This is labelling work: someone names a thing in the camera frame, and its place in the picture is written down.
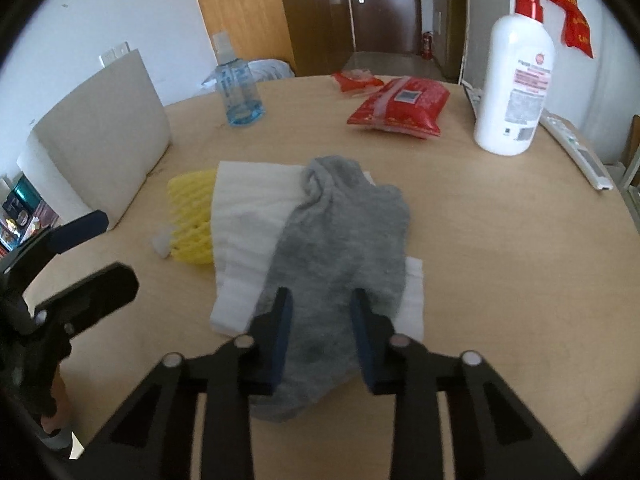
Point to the white pump lotion bottle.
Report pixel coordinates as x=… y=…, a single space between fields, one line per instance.
x=518 y=77

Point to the red fire extinguisher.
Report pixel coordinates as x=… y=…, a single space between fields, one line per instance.
x=427 y=46

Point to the side doorway frame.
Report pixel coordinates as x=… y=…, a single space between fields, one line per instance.
x=449 y=23

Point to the grey sock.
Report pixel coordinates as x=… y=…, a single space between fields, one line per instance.
x=348 y=233

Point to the small red packet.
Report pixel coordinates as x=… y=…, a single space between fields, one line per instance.
x=356 y=81

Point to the yellow foam fruit net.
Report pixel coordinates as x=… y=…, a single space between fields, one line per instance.
x=190 y=198

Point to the large red wipes pack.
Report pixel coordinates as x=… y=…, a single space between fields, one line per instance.
x=406 y=105

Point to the white foam box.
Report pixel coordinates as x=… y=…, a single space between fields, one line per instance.
x=96 y=147

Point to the white remote control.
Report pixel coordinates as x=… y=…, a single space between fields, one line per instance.
x=567 y=136

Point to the double wall switch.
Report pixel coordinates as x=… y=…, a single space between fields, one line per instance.
x=114 y=54

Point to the blue spray bottle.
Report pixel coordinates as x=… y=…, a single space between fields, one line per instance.
x=236 y=84

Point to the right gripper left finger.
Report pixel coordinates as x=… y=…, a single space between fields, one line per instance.
x=150 y=436

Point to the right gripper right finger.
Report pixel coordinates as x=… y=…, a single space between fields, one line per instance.
x=493 y=433

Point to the person left hand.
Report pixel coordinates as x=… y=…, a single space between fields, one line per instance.
x=63 y=409

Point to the wooden wardrobe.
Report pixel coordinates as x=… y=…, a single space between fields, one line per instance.
x=313 y=36

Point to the white foam sheet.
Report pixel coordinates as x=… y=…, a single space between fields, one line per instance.
x=252 y=202

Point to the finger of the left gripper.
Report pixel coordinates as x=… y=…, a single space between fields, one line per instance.
x=77 y=232
x=83 y=304

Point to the light blue bedding pile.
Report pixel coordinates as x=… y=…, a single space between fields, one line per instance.
x=270 y=69

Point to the dark brown entrance door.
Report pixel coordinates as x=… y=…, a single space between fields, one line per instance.
x=387 y=26

